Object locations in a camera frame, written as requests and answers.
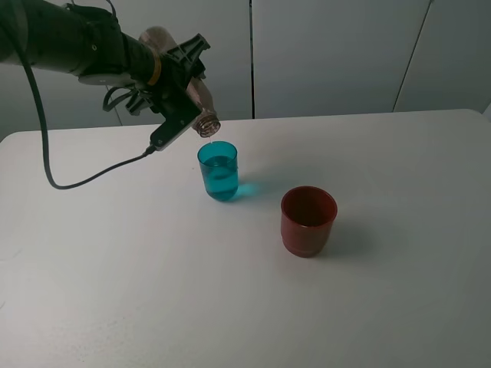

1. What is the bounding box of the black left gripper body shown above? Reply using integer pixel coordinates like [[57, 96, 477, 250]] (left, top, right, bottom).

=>
[[147, 55, 205, 115]]

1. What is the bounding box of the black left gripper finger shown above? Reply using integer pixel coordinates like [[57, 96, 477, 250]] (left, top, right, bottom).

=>
[[125, 88, 160, 115], [160, 34, 210, 67]]

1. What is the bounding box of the clear brownish plastic bottle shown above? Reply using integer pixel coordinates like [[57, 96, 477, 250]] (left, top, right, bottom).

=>
[[139, 26, 221, 138]]

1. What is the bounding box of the teal translucent plastic cup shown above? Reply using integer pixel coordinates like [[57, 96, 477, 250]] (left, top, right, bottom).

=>
[[197, 141, 239, 202]]

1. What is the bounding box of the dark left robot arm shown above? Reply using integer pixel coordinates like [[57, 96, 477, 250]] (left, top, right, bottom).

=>
[[1, 1, 209, 120]]

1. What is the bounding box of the red plastic cup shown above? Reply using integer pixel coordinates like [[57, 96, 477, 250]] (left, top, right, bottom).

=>
[[281, 186, 338, 258]]

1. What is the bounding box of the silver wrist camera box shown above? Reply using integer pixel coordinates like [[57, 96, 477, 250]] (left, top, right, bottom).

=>
[[150, 108, 201, 151]]

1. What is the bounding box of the thin black loop cable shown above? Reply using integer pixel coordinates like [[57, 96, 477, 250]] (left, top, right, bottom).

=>
[[102, 86, 133, 113]]

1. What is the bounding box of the black camera cable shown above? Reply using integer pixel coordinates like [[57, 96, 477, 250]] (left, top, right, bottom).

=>
[[0, 22, 158, 190]]

